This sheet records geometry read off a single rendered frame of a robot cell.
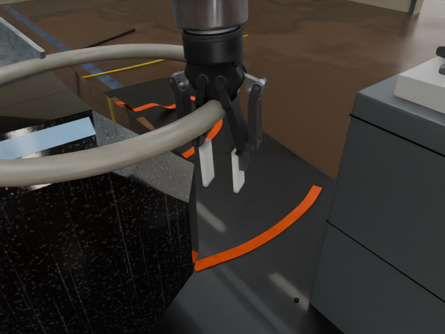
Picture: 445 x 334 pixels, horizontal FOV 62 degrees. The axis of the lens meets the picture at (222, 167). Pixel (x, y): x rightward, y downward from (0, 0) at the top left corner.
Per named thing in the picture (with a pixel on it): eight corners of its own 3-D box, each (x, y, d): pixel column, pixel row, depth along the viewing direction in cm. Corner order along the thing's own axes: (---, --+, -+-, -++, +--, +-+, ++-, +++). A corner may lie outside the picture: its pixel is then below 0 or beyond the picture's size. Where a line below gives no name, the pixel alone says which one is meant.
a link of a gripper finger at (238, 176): (238, 142, 55) (243, 143, 55) (240, 181, 59) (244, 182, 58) (230, 152, 52) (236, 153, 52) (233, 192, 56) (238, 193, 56)
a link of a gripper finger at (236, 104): (223, 69, 50) (232, 67, 49) (245, 143, 55) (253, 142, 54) (211, 79, 47) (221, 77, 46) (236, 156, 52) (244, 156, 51)
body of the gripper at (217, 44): (254, 20, 47) (255, 90, 52) (194, 18, 50) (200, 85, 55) (232, 35, 41) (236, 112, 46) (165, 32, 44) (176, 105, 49)
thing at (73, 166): (-139, 126, 58) (-150, 109, 56) (113, 46, 90) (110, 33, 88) (18, 259, 31) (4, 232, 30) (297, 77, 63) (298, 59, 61)
